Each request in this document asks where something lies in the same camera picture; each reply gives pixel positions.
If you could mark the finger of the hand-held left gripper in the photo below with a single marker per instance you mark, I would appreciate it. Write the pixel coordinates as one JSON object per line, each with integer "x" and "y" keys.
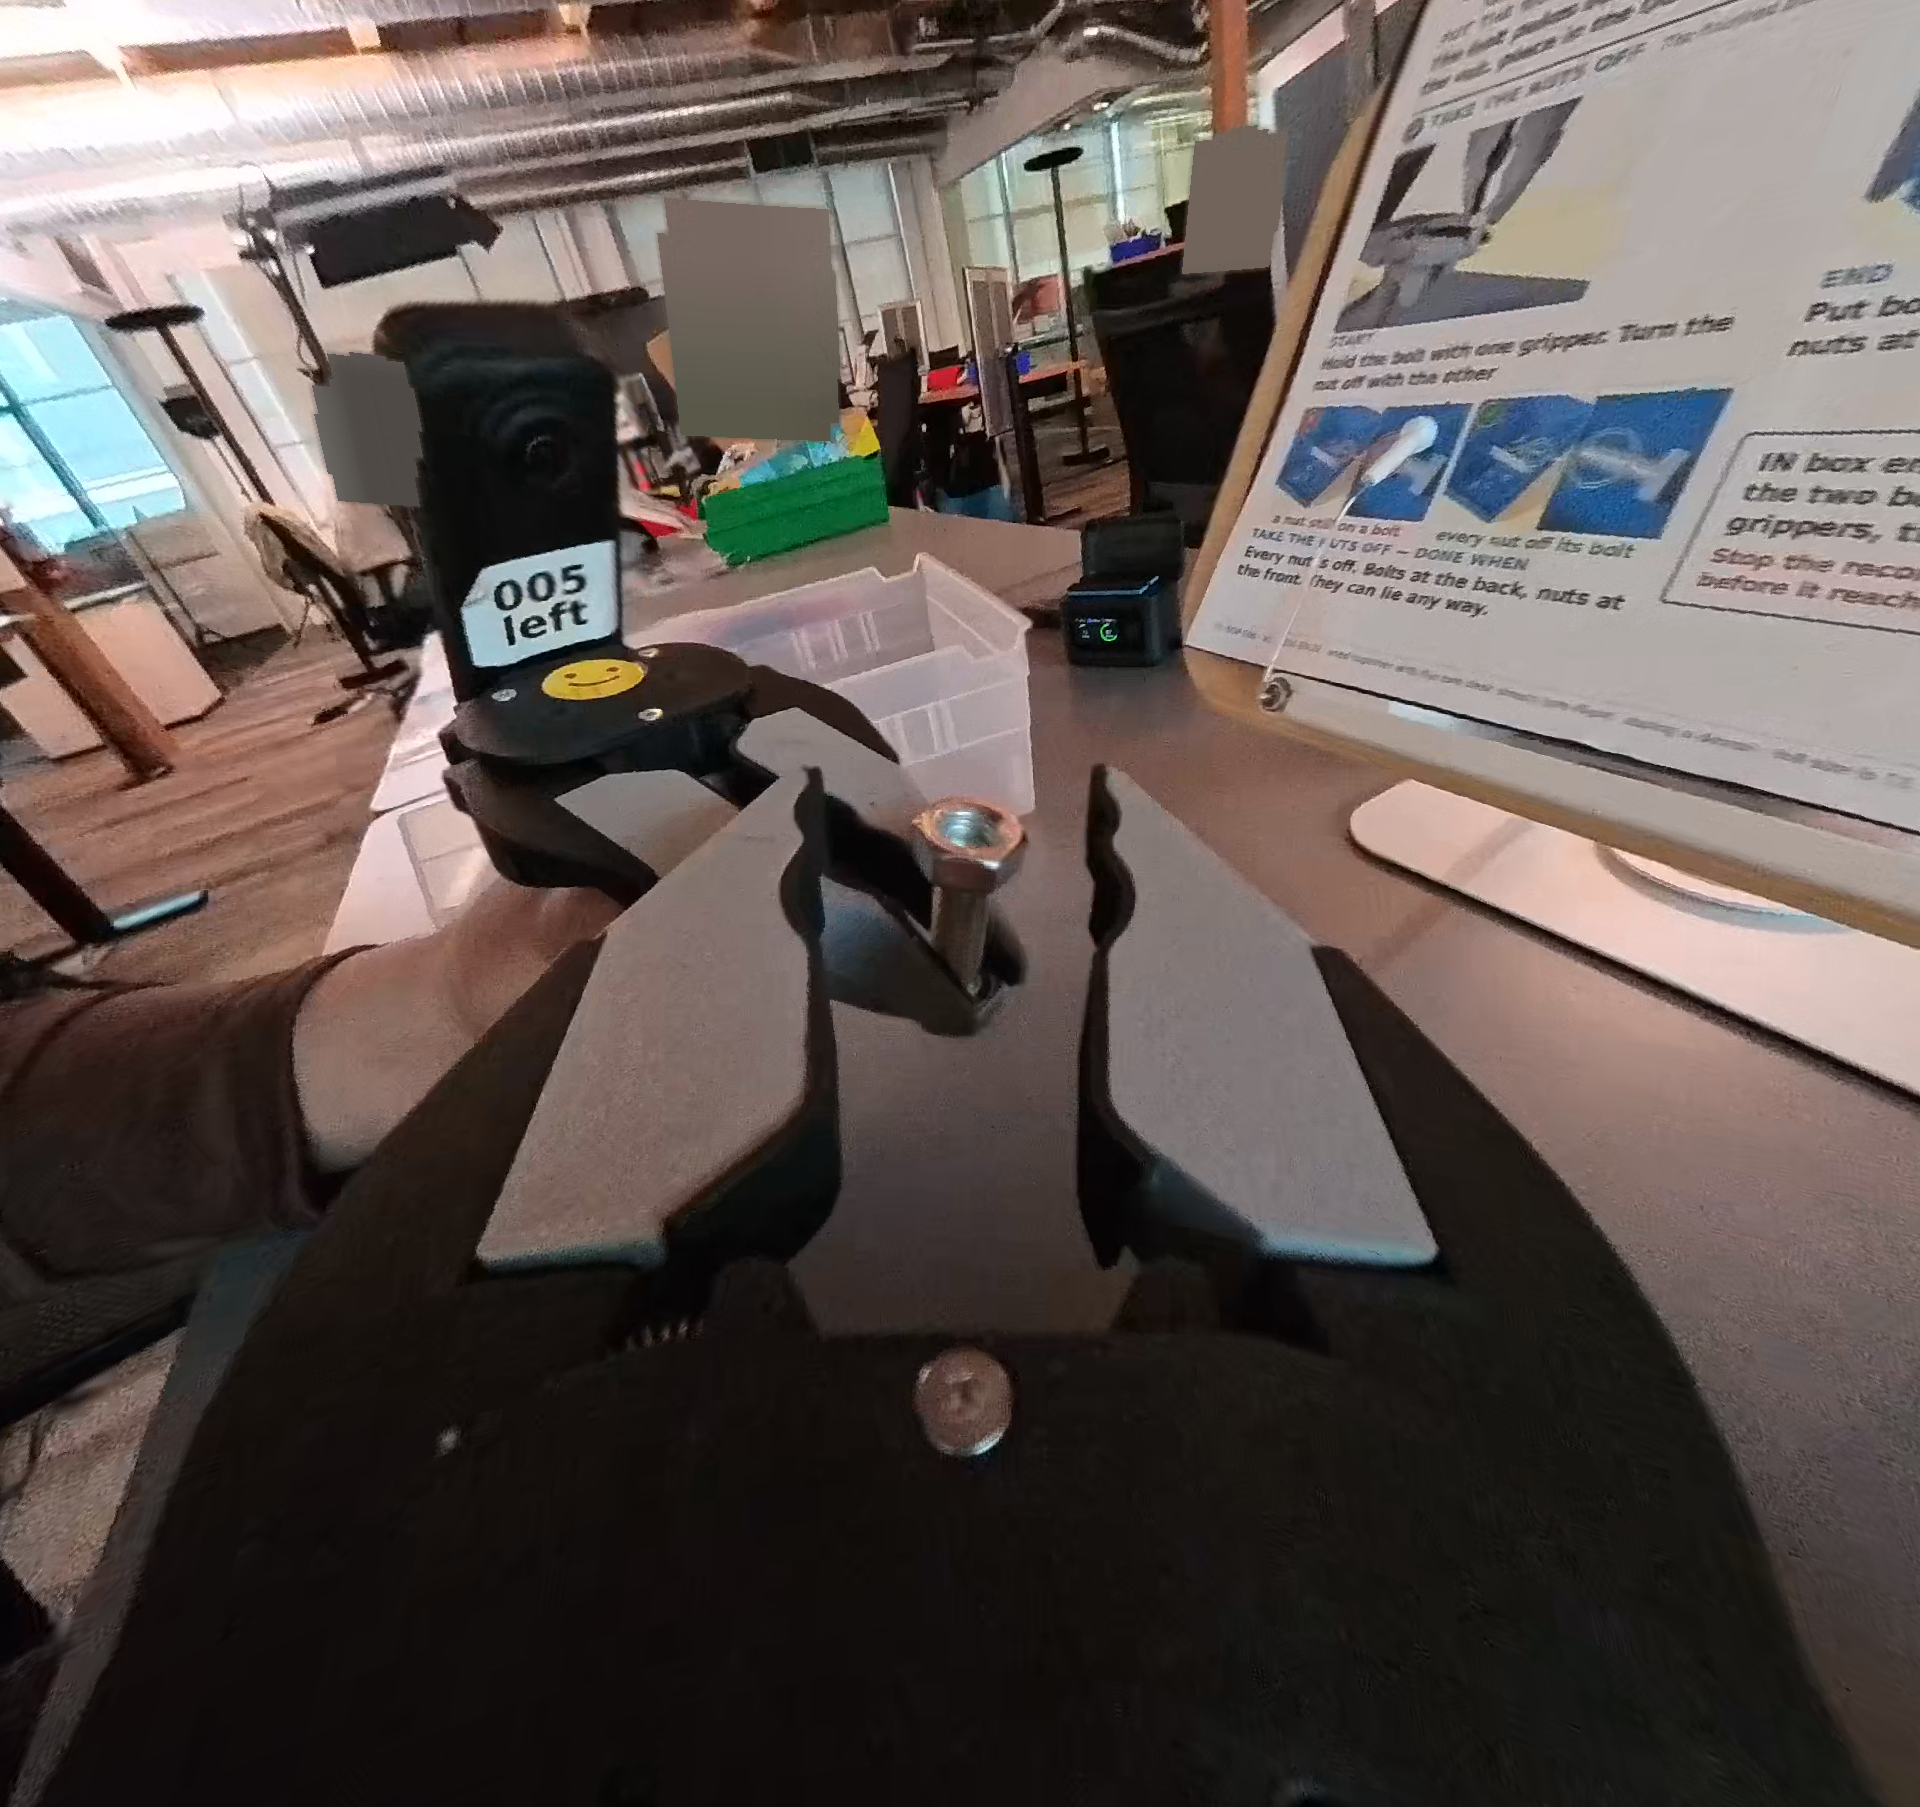
{"x": 672, "y": 816}
{"x": 873, "y": 803}

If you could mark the silver ceiling duct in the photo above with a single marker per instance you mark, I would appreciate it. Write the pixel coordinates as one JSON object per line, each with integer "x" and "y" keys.
{"x": 448, "y": 81}

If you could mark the black hanging monitor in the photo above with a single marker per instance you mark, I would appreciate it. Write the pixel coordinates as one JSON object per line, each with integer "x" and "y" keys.
{"x": 398, "y": 242}

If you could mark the black floor lamp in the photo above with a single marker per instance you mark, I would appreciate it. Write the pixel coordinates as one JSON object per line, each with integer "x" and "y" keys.
{"x": 1062, "y": 153}

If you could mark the green plastic bin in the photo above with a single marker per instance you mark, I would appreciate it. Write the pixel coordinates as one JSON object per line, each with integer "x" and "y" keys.
{"x": 796, "y": 509}

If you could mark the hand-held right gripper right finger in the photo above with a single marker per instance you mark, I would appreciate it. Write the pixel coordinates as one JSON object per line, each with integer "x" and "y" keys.
{"x": 1245, "y": 1086}

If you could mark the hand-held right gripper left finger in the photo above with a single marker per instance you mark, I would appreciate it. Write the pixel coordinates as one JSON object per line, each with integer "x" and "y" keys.
{"x": 658, "y": 1086}

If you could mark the steel hex nut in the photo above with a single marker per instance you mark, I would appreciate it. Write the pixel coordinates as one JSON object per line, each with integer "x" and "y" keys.
{"x": 964, "y": 872}

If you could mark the clear plastic bin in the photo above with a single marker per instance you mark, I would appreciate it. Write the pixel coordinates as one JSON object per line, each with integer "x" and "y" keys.
{"x": 900, "y": 637}

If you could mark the printed instruction sheet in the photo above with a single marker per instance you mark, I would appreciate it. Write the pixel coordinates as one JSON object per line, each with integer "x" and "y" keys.
{"x": 1575, "y": 379}

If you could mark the small black display device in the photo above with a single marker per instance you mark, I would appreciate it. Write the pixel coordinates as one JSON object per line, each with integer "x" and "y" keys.
{"x": 1120, "y": 594}

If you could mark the steel hex bolt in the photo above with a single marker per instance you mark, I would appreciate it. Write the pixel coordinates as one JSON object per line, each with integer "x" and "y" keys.
{"x": 960, "y": 938}

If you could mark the person's left hand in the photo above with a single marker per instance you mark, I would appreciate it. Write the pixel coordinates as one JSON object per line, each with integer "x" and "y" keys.
{"x": 433, "y": 996}

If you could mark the wooden post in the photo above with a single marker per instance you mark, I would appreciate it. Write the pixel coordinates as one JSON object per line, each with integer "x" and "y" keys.
{"x": 1228, "y": 39}
{"x": 91, "y": 669}

